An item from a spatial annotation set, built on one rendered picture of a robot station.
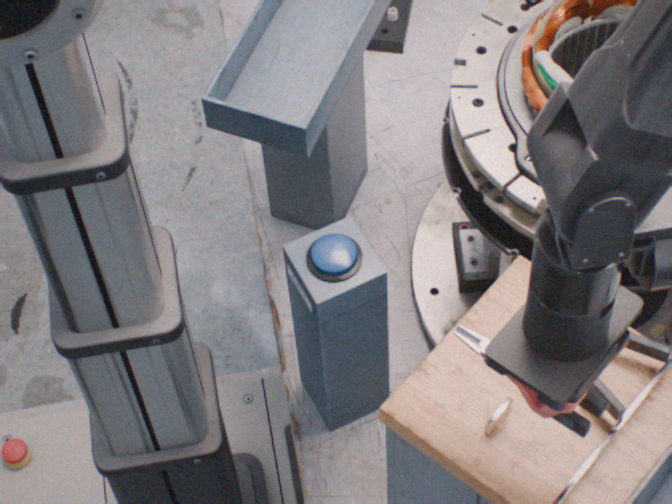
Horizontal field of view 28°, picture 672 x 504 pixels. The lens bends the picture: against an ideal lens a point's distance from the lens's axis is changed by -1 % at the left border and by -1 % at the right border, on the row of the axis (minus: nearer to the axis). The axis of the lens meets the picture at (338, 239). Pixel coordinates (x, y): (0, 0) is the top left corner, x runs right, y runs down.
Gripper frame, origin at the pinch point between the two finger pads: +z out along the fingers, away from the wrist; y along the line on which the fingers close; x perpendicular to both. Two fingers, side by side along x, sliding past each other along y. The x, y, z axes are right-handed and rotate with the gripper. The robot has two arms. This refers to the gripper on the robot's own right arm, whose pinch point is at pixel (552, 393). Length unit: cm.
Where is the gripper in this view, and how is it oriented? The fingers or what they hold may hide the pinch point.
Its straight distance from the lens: 99.0
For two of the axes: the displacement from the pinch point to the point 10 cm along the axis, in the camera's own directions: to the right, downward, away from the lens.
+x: -7.6, -5.0, 4.0
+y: 6.4, -6.3, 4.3
